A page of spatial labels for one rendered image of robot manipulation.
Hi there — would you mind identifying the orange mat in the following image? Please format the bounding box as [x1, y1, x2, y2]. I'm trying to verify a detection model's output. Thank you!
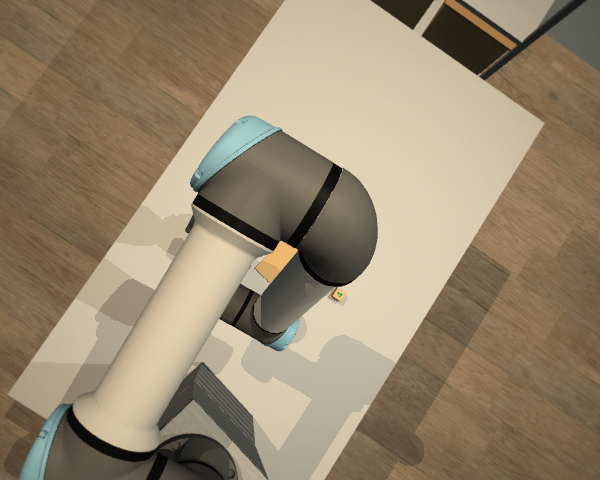
[255, 241, 297, 283]

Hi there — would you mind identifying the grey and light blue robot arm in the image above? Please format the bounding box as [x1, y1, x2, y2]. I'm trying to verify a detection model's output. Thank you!
[18, 116, 378, 480]

